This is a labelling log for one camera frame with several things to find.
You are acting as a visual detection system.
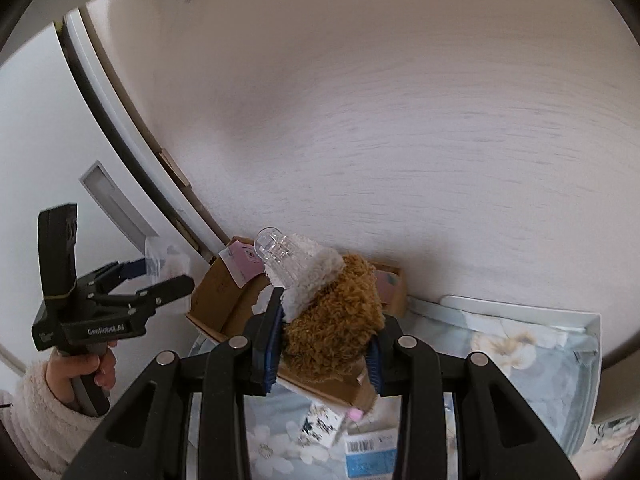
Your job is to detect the cardboard box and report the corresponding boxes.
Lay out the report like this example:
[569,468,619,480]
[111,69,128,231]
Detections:
[185,236,407,412]

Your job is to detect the person's left hand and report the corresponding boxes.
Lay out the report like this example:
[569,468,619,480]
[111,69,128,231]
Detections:
[46,340,119,407]

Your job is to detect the white door frame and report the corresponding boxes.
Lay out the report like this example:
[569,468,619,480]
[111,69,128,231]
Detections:
[59,5,231,266]

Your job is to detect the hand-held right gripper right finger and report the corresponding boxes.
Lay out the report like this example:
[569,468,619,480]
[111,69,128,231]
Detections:
[366,316,582,480]

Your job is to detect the white door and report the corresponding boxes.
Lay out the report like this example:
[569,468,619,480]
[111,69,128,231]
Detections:
[0,22,201,376]

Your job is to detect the clear plastic bag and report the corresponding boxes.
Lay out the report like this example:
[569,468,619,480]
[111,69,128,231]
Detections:
[144,239,192,282]

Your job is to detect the white storage tray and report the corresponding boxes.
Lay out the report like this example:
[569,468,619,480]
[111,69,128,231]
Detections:
[439,294,603,456]

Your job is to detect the blue barcode label packet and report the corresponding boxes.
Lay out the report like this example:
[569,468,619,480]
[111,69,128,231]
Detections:
[344,429,402,480]

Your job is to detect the clear plastic cup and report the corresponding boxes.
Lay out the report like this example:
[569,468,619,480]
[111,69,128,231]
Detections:
[254,227,303,287]

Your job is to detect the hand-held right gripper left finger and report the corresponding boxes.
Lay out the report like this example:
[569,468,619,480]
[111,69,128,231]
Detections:
[62,287,285,480]

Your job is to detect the pink packet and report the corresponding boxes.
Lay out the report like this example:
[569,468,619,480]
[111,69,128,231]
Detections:
[219,240,264,289]

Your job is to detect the person's left forearm white sleeve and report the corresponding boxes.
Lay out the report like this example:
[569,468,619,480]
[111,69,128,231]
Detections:
[0,359,110,480]

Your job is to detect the black and white paper tag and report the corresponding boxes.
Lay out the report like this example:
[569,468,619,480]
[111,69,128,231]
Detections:
[297,401,348,449]

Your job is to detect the blue floral bedsheet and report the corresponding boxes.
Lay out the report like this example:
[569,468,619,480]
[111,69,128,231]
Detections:
[184,295,601,480]

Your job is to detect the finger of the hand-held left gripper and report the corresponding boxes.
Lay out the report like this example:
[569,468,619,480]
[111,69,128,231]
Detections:
[94,274,195,312]
[84,258,152,297]

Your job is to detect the brown fluffy slipper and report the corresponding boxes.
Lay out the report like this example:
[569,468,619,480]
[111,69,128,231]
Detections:
[263,234,387,382]

